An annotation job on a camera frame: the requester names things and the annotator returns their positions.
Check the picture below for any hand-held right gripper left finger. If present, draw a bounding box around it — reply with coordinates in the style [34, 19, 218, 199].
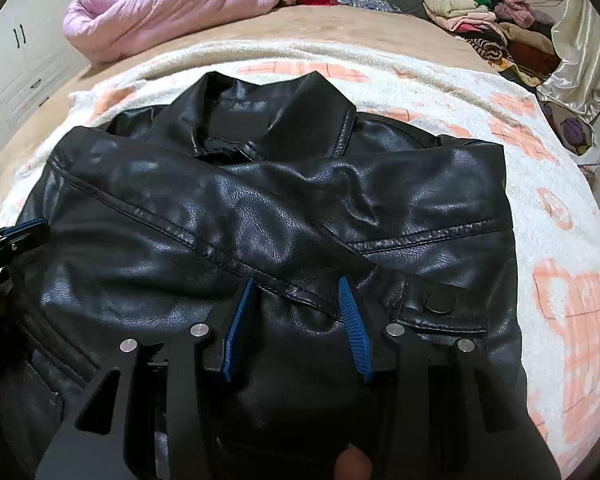
[35, 277, 257, 480]

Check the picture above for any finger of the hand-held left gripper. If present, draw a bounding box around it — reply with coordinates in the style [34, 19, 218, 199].
[0, 227, 52, 282]
[14, 218, 49, 236]

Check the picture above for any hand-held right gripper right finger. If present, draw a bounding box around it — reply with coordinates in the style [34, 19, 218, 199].
[337, 277, 563, 480]

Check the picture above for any black leather jacket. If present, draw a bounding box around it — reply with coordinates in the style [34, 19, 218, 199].
[0, 71, 528, 480]

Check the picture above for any plastic bag of clothes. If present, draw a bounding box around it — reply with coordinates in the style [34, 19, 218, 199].
[537, 100, 600, 167]

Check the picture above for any pile of folded clothes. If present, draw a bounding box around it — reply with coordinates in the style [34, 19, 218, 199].
[420, 0, 563, 92]

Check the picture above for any person's right hand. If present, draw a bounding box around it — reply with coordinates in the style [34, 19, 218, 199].
[334, 447, 374, 480]

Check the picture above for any white wardrobe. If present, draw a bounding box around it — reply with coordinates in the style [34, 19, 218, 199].
[0, 0, 98, 171]

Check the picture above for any white pink patterned blanket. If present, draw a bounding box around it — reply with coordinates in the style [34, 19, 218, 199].
[0, 39, 600, 473]

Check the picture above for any pink quilt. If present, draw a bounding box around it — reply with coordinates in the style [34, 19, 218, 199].
[62, 0, 282, 66]

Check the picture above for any blue patterned cloth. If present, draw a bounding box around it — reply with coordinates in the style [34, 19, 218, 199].
[337, 0, 402, 14]

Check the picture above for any cream satin curtain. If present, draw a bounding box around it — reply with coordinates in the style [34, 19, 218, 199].
[536, 0, 600, 123]

